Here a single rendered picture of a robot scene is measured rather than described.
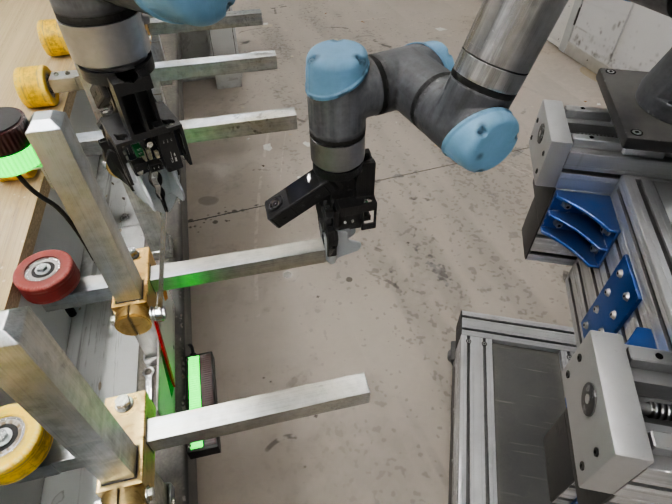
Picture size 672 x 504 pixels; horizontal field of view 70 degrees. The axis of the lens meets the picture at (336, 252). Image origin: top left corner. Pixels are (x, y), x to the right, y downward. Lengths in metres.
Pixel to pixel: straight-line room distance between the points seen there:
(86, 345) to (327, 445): 0.77
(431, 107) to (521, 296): 1.43
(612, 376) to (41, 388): 0.51
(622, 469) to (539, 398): 0.93
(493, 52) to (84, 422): 0.52
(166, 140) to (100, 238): 0.18
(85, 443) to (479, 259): 1.69
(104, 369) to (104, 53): 0.65
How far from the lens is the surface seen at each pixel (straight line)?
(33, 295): 0.79
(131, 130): 0.54
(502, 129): 0.55
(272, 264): 0.78
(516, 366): 1.49
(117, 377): 1.00
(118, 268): 0.71
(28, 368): 0.44
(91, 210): 0.64
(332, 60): 0.58
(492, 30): 0.53
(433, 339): 1.73
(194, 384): 0.85
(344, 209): 0.70
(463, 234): 2.10
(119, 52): 0.52
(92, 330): 1.08
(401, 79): 0.62
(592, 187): 0.91
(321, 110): 0.61
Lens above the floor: 1.42
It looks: 47 degrees down
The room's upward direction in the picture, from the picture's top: straight up
